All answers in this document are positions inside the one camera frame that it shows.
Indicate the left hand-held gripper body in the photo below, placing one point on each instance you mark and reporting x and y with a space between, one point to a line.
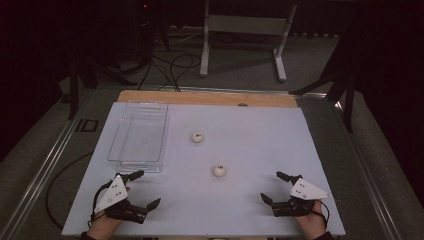
113 196

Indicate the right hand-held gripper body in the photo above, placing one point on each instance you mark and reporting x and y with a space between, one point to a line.
305 192

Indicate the clear plastic tray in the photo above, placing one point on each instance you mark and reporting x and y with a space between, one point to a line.
140 136

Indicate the white ping pong ball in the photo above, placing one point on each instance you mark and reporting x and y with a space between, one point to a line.
219 170
197 137

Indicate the person's left hand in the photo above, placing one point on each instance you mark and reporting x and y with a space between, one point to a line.
105 226

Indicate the person's right hand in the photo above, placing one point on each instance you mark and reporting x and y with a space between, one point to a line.
310 225

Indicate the wooden table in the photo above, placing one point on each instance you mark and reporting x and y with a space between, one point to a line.
206 98

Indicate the black tripod stand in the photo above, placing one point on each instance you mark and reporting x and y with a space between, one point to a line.
343 83
86 76

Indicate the white metal stand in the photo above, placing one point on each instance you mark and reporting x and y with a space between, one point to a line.
246 25

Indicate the metal floor rail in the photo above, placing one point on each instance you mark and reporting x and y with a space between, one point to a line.
366 173
43 170

